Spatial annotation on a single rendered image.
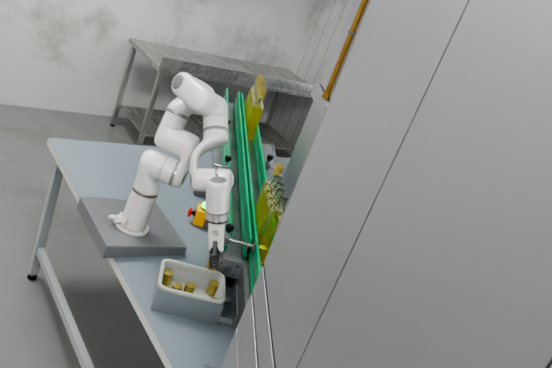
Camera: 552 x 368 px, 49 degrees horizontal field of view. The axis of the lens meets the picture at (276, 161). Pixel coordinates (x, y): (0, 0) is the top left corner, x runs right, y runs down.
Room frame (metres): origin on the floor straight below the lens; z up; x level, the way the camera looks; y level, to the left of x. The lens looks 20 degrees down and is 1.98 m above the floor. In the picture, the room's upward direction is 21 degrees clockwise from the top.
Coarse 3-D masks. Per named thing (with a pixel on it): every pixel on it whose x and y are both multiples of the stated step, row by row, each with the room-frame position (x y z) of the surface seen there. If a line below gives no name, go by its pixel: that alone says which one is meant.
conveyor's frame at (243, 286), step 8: (216, 152) 2.85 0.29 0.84; (216, 160) 2.74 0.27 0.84; (208, 248) 2.08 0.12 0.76; (208, 256) 2.02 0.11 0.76; (240, 272) 1.86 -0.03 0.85; (248, 272) 1.83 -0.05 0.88; (232, 280) 1.93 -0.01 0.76; (240, 280) 1.82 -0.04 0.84; (248, 280) 1.78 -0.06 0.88; (232, 288) 1.87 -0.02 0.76; (240, 288) 1.78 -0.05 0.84; (248, 288) 1.73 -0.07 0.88; (240, 296) 1.74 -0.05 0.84; (248, 296) 1.69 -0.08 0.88; (240, 304) 1.70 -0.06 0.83; (240, 312) 1.66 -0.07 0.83
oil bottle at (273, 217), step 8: (272, 208) 1.94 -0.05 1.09; (272, 216) 1.91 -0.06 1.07; (280, 216) 1.92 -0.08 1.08; (264, 224) 1.93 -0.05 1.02; (272, 224) 1.91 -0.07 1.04; (264, 232) 1.91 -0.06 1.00; (272, 232) 1.91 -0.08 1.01; (264, 240) 1.91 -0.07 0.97; (272, 240) 1.91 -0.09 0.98; (264, 248) 1.91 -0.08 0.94; (264, 256) 1.91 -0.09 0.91
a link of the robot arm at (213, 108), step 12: (180, 84) 1.96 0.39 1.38; (192, 84) 1.94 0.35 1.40; (180, 96) 1.94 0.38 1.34; (192, 96) 1.90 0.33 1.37; (204, 96) 1.89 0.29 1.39; (216, 96) 1.94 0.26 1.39; (192, 108) 1.89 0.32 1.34; (204, 108) 1.89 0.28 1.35; (216, 108) 1.92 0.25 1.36; (204, 120) 1.92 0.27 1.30; (216, 120) 1.90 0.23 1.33
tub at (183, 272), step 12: (168, 264) 1.77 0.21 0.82; (180, 264) 1.78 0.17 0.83; (192, 264) 1.80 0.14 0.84; (180, 276) 1.78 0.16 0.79; (192, 276) 1.79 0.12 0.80; (204, 276) 1.80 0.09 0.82; (216, 276) 1.81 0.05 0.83; (168, 288) 1.62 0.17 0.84; (204, 288) 1.80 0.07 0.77; (204, 300) 1.65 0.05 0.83; (216, 300) 1.66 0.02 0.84
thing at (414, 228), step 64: (384, 0) 0.94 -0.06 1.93; (448, 0) 0.72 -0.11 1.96; (512, 0) 0.59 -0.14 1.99; (384, 64) 0.83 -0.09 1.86; (448, 64) 0.65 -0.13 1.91; (512, 64) 0.53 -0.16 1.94; (320, 128) 1.00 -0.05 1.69; (384, 128) 0.74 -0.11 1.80; (448, 128) 0.59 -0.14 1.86; (512, 128) 0.49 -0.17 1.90; (320, 192) 0.87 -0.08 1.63; (384, 192) 0.66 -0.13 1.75; (448, 192) 0.53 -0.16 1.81; (512, 192) 0.45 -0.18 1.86; (320, 256) 0.76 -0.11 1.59; (384, 256) 0.59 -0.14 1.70; (448, 256) 0.48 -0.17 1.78; (512, 256) 0.41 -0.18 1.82; (256, 320) 0.91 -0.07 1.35; (320, 320) 0.66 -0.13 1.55; (384, 320) 0.53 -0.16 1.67; (448, 320) 0.44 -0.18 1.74; (512, 320) 0.38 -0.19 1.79
